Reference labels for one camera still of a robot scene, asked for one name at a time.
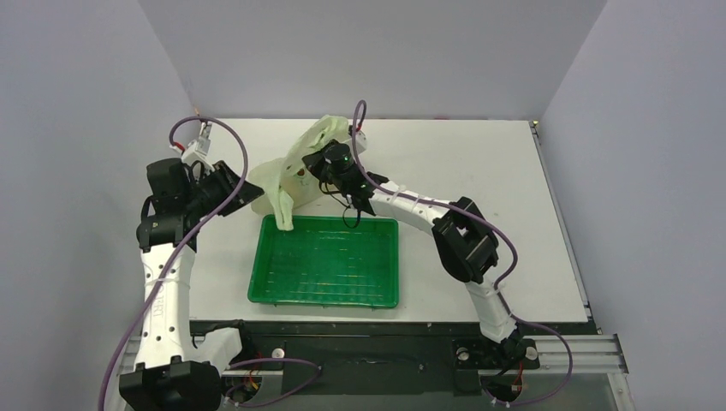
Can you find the translucent pale green plastic bag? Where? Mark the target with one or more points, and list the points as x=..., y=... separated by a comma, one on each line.
x=285, y=181

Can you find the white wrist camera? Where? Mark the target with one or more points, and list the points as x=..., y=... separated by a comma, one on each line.
x=357, y=140
x=197, y=150

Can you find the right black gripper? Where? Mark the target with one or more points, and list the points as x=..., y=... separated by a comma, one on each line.
x=313, y=161

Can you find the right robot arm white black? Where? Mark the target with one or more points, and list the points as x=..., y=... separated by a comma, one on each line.
x=466, y=245

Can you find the green plastic tray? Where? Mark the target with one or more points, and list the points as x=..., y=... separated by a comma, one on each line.
x=323, y=262

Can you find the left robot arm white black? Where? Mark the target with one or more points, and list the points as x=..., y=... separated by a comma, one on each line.
x=170, y=373

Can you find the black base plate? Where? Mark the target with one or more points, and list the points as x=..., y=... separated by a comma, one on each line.
x=389, y=358

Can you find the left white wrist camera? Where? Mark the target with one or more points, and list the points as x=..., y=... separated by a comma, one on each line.
x=197, y=150

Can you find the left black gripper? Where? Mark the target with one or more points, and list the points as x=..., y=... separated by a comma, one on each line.
x=223, y=176

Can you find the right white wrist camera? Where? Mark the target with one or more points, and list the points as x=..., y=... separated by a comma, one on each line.
x=357, y=140

